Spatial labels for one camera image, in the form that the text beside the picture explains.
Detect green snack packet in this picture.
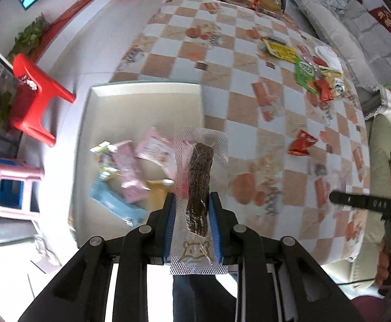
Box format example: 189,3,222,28
294,55,320,95

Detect green potted plant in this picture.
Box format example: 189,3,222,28
7,13,51,63

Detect red plastic stool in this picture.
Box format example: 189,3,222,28
9,53,77,147

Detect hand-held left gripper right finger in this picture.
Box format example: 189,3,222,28
210,192,363,322

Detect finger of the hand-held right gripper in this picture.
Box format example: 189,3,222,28
329,191,391,214

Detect pink plastic stool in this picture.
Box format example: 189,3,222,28
0,156,46,222

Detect orange snack packet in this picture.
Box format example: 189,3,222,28
144,179,176,216

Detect yellow snack packet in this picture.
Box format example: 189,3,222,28
263,38,299,64

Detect light blue snack packet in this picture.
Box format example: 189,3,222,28
89,175,149,228

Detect checkered printed tablecloth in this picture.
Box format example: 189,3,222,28
110,0,372,266

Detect pink and white snack packet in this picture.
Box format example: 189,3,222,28
136,126,176,169

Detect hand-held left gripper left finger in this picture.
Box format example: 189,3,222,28
18,194,176,322

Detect clear dried meat snack packet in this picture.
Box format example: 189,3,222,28
169,125,230,276

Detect red snack packet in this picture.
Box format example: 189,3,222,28
287,128,319,157
314,78,336,103

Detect red patterned cushion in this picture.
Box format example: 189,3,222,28
369,6,391,45

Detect white fringed cushion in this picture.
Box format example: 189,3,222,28
362,86,391,132

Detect person's dark trouser leg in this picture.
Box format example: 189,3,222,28
172,273,239,322

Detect white rectangular tray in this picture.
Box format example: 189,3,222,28
69,80,213,246

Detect shiny colourful snack packet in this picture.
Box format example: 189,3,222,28
89,140,122,182

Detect grey sofa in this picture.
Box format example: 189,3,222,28
341,0,391,89

